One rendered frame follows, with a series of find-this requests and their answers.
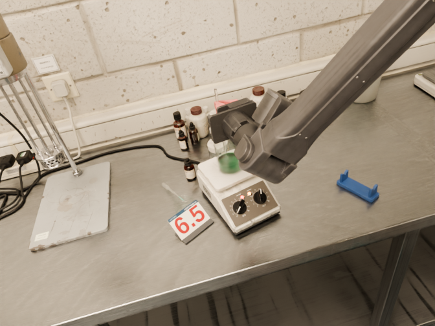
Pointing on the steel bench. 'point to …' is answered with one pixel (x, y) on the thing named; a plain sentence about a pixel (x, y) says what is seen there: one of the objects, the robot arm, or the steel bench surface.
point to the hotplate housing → (230, 195)
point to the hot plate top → (208, 167)
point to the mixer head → (10, 57)
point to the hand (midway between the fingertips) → (217, 105)
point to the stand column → (52, 124)
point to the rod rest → (370, 195)
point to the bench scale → (426, 81)
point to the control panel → (253, 211)
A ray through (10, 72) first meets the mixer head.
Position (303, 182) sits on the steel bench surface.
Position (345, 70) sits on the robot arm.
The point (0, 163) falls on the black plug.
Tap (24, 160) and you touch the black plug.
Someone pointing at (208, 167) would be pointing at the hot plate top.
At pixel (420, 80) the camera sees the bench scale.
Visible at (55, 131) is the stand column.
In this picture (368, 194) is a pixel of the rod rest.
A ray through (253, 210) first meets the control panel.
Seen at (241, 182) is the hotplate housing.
